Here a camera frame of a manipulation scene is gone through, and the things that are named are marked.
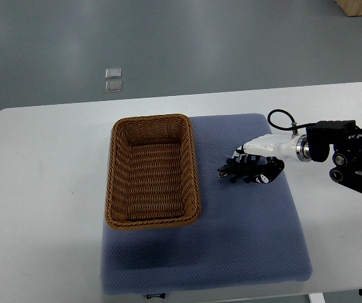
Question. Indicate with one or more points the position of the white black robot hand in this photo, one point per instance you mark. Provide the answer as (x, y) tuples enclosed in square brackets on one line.
[(268, 153)]

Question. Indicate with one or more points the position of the dark toy crocodile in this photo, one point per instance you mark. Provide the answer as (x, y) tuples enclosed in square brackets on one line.
[(248, 168)]

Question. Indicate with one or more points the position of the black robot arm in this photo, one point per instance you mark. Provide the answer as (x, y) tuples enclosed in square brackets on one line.
[(345, 137)]

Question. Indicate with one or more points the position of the brown wicker basket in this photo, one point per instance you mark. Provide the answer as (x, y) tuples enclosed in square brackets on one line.
[(152, 177)]

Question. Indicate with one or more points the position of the blue-grey foam mat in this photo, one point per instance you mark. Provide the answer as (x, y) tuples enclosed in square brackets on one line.
[(246, 234)]

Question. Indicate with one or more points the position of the wooden box corner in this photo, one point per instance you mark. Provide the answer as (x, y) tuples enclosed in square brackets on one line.
[(351, 7)]

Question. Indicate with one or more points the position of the upper floor socket plate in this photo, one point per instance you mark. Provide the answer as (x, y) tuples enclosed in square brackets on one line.
[(113, 73)]

